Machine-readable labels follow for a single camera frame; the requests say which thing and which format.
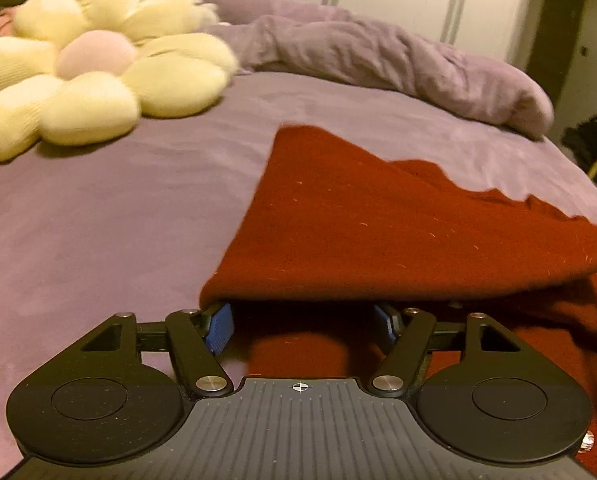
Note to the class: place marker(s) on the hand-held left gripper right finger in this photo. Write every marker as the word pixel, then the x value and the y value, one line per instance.
pixel 384 324

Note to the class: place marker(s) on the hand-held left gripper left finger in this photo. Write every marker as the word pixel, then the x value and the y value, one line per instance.
pixel 219 329

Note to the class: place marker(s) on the red knit sweater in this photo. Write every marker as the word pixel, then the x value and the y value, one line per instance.
pixel 403 230

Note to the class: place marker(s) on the bed with purple sheet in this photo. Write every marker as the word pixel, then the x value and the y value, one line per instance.
pixel 118 220

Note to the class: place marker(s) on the purple crumpled duvet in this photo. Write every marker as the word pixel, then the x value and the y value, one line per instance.
pixel 378 60

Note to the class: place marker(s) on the black clothing pile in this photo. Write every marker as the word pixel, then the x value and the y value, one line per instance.
pixel 585 141

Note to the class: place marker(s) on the cream flower-shaped pillow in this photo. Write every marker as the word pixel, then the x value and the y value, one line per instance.
pixel 93 60

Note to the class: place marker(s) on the small white plush toy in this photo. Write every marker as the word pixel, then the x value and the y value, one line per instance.
pixel 209 13

